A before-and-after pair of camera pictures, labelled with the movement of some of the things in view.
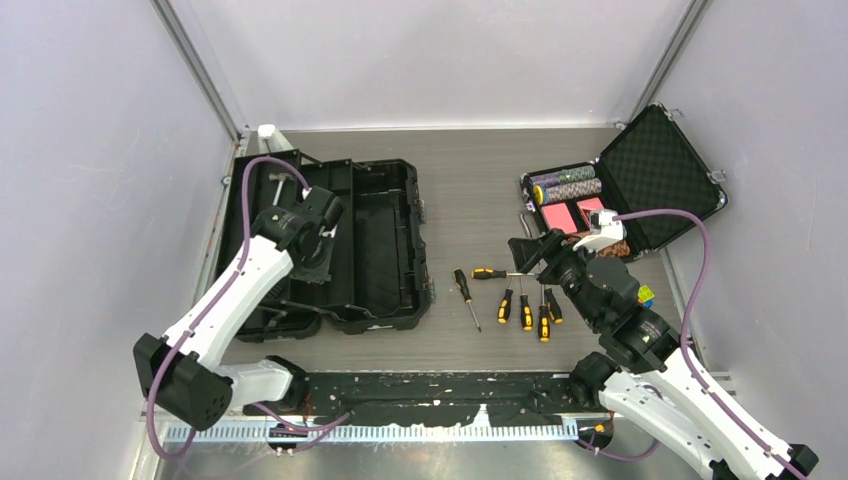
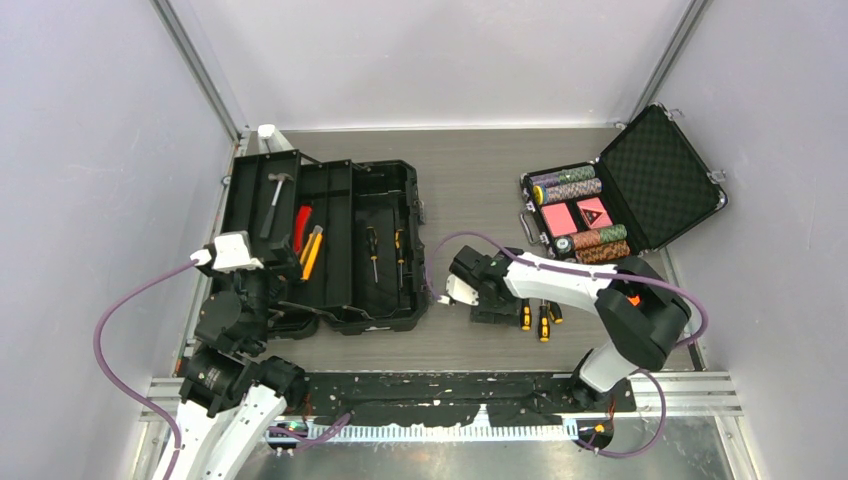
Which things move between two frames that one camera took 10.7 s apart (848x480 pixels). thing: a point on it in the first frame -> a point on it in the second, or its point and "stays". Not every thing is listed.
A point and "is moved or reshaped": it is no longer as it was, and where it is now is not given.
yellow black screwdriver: [526, 312] stays
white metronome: [270, 141] stays
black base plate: [509, 398] stays
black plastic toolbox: [377, 281] stays
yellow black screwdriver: [544, 320] stays
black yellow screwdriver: [461, 282] is moved or reshaped
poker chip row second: [553, 191] stays
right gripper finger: [528, 253] -> [505, 313]
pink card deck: [557, 215] stays
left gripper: [318, 274] -> [289, 265]
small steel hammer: [281, 177] stays
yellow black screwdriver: [491, 273] is moved or reshaped
